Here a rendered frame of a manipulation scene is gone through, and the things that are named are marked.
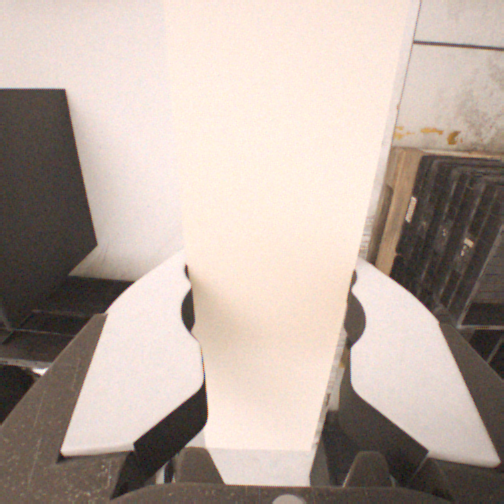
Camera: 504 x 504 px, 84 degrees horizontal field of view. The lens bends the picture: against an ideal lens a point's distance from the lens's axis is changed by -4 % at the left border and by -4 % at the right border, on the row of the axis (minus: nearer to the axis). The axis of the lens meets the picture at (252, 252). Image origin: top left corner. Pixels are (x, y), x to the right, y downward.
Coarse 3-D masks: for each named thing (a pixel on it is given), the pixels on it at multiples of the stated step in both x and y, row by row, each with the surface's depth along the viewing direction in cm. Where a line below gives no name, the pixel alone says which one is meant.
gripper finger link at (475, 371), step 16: (448, 336) 8; (464, 352) 7; (464, 368) 7; (480, 368) 7; (480, 384) 6; (496, 384) 6; (480, 400) 6; (496, 400) 6; (480, 416) 6; (496, 416) 6; (496, 432) 5; (496, 448) 5; (432, 464) 5; (448, 464) 5; (464, 464) 5; (416, 480) 5; (432, 480) 5; (448, 480) 5; (464, 480) 5; (480, 480) 5; (496, 480) 5; (448, 496) 5; (464, 496) 4; (480, 496) 4; (496, 496) 4
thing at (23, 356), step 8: (0, 344) 42; (0, 352) 41; (8, 352) 41; (16, 352) 41; (24, 352) 42; (32, 352) 42; (40, 352) 42; (48, 352) 42; (56, 352) 42; (0, 360) 41; (8, 360) 41; (16, 360) 41; (24, 360) 40; (32, 360) 40; (40, 360) 41; (48, 360) 41
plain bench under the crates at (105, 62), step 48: (0, 0) 38; (48, 0) 38; (96, 0) 38; (144, 0) 38; (0, 48) 41; (48, 48) 41; (96, 48) 41; (144, 48) 41; (96, 96) 44; (144, 96) 44; (96, 144) 48; (144, 144) 48; (384, 144) 47; (96, 192) 52; (144, 192) 52; (144, 240) 57; (240, 480) 103; (288, 480) 103
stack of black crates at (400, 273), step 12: (396, 264) 118; (396, 276) 117; (408, 276) 109; (408, 288) 107; (420, 288) 99; (420, 300) 100; (432, 300) 94; (432, 312) 91; (444, 312) 104; (468, 336) 110; (480, 336) 105; (492, 336) 100; (480, 348) 105; (492, 348) 99
